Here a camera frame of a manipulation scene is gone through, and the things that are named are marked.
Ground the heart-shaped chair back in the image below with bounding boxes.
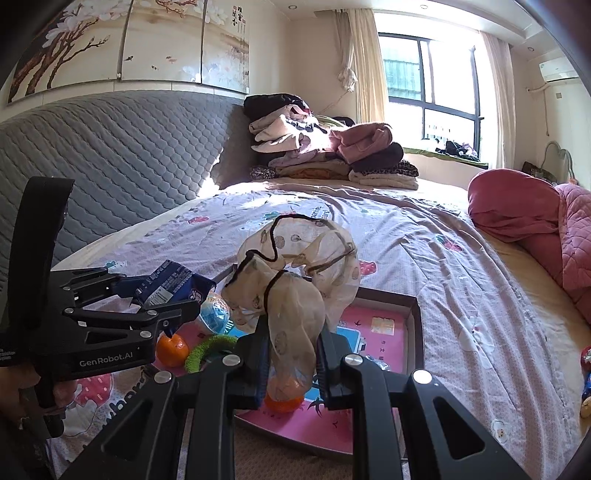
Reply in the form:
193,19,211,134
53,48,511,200
542,141,575,185

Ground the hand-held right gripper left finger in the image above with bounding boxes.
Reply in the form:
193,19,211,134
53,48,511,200
60,318,273,480

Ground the grey quilted headboard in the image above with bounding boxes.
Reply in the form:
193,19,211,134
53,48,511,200
0,90,247,268

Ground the white air conditioner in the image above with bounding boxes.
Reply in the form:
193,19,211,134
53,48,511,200
538,59,580,84

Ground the blue snack packet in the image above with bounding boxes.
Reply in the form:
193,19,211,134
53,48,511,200
113,259,218,310

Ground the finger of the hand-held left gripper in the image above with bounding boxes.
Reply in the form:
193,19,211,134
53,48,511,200
60,267,140,306
64,299,201,333

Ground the green windowsill cushion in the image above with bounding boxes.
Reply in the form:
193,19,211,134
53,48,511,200
402,147,489,169

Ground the green fuzzy ring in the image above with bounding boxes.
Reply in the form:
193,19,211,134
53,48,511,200
185,335,238,374

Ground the blue toy egg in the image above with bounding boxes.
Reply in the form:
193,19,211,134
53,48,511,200
196,291,232,334

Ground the floral wall painting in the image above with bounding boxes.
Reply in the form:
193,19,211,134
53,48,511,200
7,0,251,107

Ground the pink quilt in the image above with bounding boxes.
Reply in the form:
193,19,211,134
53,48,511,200
467,168,591,324

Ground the person's left hand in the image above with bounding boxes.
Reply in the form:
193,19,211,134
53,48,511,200
0,367,77,432

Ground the cream curtain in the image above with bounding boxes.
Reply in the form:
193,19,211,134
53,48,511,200
480,30,517,171
335,7,391,125

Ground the pile of folded clothes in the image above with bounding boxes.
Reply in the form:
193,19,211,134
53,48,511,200
243,93,420,191

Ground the grey cardboard tray box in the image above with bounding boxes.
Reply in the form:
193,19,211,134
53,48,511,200
152,272,424,460

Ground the window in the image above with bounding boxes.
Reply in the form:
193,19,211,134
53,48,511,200
378,32,485,164

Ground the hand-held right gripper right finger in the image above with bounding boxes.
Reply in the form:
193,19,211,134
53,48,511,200
316,325,532,480

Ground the cream bed sheet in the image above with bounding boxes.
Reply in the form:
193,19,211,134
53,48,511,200
51,178,591,416

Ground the dark bag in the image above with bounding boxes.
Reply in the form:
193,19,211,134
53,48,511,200
522,161,555,183

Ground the dark clothes heap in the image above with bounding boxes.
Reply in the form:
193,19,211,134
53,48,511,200
434,141,478,162

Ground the orange tangerine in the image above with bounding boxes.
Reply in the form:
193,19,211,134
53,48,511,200
263,376,306,413
156,332,190,367

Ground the cream dotted drawstring bag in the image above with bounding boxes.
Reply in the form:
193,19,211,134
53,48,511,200
222,213,362,402

